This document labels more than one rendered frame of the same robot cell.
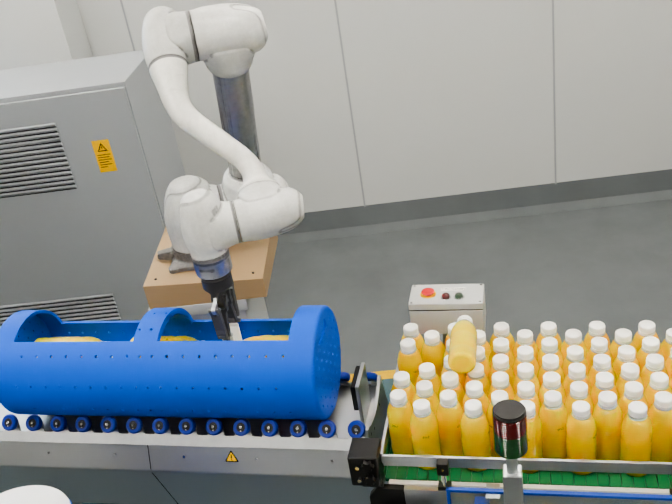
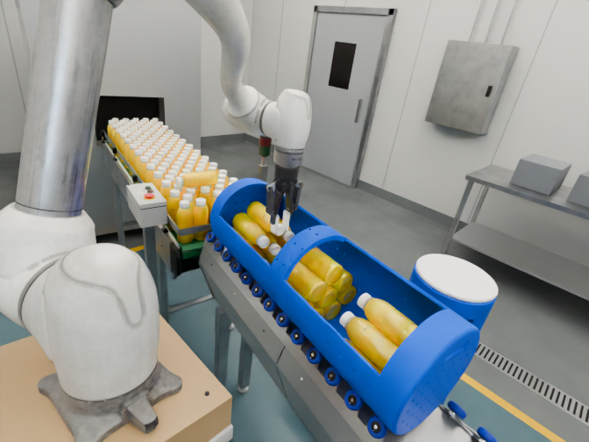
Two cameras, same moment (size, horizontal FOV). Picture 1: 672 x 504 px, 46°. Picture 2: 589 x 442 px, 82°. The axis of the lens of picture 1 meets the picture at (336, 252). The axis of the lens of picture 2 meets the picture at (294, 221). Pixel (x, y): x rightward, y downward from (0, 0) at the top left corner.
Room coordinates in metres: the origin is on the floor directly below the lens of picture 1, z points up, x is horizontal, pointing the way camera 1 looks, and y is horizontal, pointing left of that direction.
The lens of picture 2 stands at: (2.49, 0.91, 1.68)
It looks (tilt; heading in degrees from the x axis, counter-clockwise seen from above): 27 degrees down; 215
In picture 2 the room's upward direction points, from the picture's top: 8 degrees clockwise
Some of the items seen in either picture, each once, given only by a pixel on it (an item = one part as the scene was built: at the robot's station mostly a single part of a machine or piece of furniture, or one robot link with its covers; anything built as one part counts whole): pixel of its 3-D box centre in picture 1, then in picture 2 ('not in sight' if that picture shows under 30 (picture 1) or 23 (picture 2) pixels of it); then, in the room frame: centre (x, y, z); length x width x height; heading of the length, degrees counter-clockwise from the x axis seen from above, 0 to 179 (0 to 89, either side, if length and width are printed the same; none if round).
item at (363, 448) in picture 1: (367, 462); not in sight; (1.40, 0.01, 0.95); 0.10 x 0.07 x 0.10; 164
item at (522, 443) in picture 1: (510, 438); (265, 149); (1.16, -0.27, 1.18); 0.06 x 0.06 x 0.05
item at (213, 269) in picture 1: (212, 262); (288, 155); (1.69, 0.30, 1.39); 0.09 x 0.09 x 0.06
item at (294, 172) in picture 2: (219, 288); (286, 178); (1.69, 0.30, 1.32); 0.08 x 0.07 x 0.09; 165
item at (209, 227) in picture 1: (207, 221); (289, 117); (1.69, 0.28, 1.50); 0.13 x 0.11 x 0.16; 98
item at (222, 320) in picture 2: not in sight; (221, 359); (1.69, 0.04, 0.31); 0.06 x 0.06 x 0.63; 74
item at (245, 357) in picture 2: not in sight; (246, 347); (1.56, 0.08, 0.31); 0.06 x 0.06 x 0.63; 74
